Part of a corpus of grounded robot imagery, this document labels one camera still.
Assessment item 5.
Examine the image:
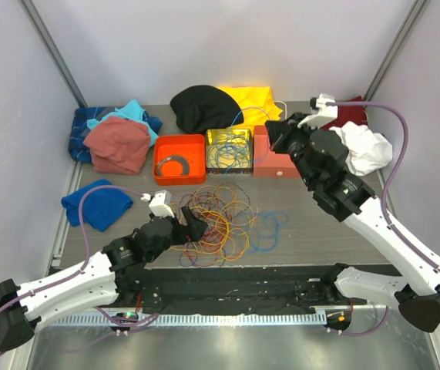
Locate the light blue wire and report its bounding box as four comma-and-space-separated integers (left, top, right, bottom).
207, 107, 289, 254

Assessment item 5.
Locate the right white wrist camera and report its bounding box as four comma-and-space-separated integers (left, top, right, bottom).
297, 93, 338, 129

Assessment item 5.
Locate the white cloth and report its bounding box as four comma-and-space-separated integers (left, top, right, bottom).
331, 121, 393, 177

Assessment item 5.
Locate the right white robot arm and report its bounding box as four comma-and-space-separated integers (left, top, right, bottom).
265, 119, 440, 333

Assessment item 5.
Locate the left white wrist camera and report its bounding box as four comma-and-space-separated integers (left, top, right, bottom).
140, 190, 174, 217

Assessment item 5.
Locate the dark red cloth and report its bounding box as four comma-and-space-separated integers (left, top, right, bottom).
321, 106, 368, 130

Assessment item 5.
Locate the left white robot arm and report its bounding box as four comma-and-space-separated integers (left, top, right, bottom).
0, 207, 207, 352

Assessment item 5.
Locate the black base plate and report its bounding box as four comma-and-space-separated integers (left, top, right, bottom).
131, 266, 352, 316

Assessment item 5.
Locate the yellow cloth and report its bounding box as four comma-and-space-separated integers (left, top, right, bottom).
219, 86, 283, 129

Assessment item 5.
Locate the dark blue wire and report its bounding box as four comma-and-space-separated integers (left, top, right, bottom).
176, 230, 228, 269

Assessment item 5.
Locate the light blue cloth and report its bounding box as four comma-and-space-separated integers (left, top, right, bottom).
86, 99, 163, 146

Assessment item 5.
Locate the blue plaid cloth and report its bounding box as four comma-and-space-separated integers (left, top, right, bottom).
68, 106, 115, 163

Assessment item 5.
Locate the white cord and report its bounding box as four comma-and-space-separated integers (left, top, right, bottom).
273, 100, 291, 127

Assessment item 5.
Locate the royal blue cloth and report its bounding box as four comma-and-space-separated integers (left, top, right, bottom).
61, 179, 133, 232

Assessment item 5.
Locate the red wire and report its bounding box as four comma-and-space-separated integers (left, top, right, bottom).
183, 200, 240, 255

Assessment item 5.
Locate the grey wire coil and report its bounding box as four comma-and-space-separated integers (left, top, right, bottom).
156, 153, 192, 177

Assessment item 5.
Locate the salmon pink drawer box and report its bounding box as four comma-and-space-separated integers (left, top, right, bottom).
253, 126, 301, 178

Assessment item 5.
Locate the yellow wire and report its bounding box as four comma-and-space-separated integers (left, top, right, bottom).
169, 184, 259, 267

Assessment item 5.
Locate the white slotted cable duct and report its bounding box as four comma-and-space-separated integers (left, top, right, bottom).
52, 310, 327, 327

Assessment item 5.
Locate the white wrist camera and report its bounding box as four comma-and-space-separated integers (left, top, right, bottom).
140, 190, 174, 217
297, 93, 338, 129

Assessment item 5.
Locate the orange plastic box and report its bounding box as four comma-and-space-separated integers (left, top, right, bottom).
153, 134, 207, 187

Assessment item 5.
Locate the black cloth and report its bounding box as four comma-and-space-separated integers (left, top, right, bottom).
170, 85, 244, 134

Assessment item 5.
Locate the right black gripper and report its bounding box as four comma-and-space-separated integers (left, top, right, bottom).
267, 113, 320, 188

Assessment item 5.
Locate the salmon red cloth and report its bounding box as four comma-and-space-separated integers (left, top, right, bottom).
83, 116, 151, 175

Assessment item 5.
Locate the gold metal tin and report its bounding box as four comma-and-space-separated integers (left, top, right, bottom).
206, 129, 254, 175

